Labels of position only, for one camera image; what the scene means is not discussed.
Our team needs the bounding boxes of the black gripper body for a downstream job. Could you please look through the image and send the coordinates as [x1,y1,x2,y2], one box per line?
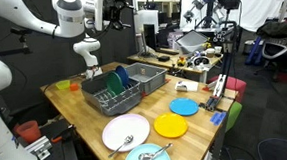
[103,0,125,30]

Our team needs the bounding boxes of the dark blue plate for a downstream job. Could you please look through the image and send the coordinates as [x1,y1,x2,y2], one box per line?
[115,64,131,90]

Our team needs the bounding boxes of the green plate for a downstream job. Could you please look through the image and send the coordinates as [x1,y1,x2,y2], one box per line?
[105,70,125,97]

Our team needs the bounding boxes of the grey dish rack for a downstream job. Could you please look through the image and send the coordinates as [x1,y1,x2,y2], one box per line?
[80,69,144,119]

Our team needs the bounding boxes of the sky blue plate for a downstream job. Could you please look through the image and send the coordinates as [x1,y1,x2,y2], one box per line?
[168,97,200,117]

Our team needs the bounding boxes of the pale pink white plate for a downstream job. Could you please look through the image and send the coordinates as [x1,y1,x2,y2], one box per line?
[100,112,153,155]

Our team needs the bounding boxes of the yellow plate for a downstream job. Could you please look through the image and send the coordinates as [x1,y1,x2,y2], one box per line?
[153,111,190,140]

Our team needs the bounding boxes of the silver spoon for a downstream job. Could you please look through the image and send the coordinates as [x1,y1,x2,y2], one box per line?
[136,142,174,160]

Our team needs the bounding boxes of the white desktop monitor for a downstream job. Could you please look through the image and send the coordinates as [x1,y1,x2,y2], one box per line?
[133,8,161,36]

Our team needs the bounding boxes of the black computer monitor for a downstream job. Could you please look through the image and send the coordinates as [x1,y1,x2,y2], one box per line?
[142,22,159,56]

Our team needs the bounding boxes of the wooden desk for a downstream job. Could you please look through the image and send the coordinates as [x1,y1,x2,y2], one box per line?
[126,47,226,89]

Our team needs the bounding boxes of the black keyboard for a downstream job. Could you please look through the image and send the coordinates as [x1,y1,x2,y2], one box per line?
[155,46,180,57]

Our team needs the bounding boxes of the black power brick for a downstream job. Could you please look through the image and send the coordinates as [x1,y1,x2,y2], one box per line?
[157,54,171,63]

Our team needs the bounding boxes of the grey plastic bin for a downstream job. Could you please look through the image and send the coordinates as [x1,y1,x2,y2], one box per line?
[125,61,169,96]

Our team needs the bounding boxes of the yellow toy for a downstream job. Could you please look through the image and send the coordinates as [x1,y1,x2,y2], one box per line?
[176,55,188,68]

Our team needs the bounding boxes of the grey storage container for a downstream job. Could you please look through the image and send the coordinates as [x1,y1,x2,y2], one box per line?
[175,28,211,56]

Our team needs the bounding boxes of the grey background robot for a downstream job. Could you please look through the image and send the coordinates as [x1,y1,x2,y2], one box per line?
[182,0,244,31]

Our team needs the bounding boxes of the white and black gadget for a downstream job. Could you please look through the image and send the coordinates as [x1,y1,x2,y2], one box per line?
[191,54,213,72]

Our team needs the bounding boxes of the white paper packet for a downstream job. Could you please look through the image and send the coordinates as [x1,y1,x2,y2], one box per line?
[174,79,200,94]

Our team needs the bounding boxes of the white cup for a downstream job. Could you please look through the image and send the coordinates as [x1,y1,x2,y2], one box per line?
[213,45,223,56]

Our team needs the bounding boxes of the metal fork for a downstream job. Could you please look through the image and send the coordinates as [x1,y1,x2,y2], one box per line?
[106,134,136,159]

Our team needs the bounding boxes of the magenta stool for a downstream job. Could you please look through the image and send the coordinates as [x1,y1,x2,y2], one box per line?
[206,73,249,104]

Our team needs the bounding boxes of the orange black clamp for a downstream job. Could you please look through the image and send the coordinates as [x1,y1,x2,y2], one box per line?
[49,123,79,146]

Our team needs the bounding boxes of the blue fabric item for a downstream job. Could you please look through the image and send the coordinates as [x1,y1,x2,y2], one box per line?
[243,36,265,67]

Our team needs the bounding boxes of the blue tape strip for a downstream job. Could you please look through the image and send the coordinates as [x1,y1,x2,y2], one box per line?
[209,111,228,127]

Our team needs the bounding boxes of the green stool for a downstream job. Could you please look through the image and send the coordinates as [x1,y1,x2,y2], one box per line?
[223,100,245,133]

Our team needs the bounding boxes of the black side cart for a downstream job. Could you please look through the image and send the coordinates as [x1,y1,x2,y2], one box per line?
[19,117,91,160]

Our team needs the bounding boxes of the red plastic cup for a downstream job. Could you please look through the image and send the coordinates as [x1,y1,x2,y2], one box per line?
[13,119,43,145]

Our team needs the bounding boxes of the dark jacket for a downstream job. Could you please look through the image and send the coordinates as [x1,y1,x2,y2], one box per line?
[255,19,287,41]

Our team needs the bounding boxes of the grey mesh office chair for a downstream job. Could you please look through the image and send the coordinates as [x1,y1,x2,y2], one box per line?
[252,34,287,82]

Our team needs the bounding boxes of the aluminium extrusion piece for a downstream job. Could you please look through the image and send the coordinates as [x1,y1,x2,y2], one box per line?
[23,135,54,160]

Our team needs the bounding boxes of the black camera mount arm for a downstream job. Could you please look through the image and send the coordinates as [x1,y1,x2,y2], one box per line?
[0,25,35,58]

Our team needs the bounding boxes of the black stereo camera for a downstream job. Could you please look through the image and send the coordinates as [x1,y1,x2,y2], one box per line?
[217,0,242,12]

